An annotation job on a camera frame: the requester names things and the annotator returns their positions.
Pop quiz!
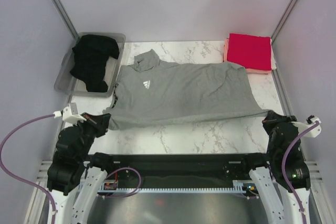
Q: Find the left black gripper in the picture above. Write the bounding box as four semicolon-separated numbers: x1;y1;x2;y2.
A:
73;111;111;161

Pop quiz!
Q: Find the clear plastic bin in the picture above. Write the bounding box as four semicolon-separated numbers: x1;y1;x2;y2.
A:
54;32;126;98

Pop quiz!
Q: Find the grey t shirt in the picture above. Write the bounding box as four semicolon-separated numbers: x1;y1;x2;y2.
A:
106;50;267;130

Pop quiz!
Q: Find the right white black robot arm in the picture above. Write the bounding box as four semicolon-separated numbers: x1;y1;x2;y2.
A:
240;111;321;223

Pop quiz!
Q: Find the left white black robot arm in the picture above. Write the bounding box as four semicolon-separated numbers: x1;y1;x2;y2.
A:
47;113;115;223

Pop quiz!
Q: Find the red folded t shirt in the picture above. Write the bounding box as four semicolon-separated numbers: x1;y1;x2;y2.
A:
226;33;272;71

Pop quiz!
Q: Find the black t shirt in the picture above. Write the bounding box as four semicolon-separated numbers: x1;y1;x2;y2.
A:
70;34;120;93

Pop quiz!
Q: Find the pink folded t shirt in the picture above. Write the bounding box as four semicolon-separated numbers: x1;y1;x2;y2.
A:
223;38;277;74

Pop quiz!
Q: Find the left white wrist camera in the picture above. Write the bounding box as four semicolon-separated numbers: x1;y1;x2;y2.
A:
53;103;87;125

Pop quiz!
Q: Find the white slotted cable duct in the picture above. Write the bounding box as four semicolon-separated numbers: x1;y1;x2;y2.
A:
98;180;257;194

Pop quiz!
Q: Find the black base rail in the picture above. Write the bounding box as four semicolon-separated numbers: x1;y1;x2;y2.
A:
109;153;267;188

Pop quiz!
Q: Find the right aluminium frame post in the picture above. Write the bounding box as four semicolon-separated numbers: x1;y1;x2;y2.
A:
271;0;299;42

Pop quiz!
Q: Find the aluminium frame post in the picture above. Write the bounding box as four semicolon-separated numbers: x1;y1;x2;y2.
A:
51;0;79;39
271;0;299;42

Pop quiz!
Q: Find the left aluminium frame post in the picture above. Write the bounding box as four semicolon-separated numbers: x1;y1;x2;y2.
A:
51;0;79;39

